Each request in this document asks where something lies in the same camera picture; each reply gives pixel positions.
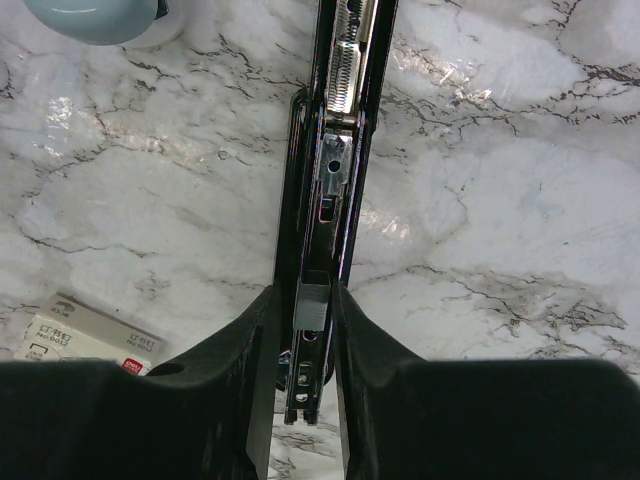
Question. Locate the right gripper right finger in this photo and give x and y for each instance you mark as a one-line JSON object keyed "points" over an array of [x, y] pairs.
{"points": [[404, 417]]}

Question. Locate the grey staple strip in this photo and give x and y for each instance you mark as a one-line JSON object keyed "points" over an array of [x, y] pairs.
{"points": [[311, 307]]}

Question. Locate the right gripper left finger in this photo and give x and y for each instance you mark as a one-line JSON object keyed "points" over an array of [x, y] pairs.
{"points": [[206, 414]]}

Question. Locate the white staples box sleeve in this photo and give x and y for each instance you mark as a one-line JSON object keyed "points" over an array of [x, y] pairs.
{"points": [[64, 330]]}

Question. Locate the light blue stapler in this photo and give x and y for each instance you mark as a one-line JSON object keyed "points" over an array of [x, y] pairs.
{"points": [[128, 23]]}

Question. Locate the black stapler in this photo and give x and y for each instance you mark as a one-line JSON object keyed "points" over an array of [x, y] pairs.
{"points": [[332, 122]]}

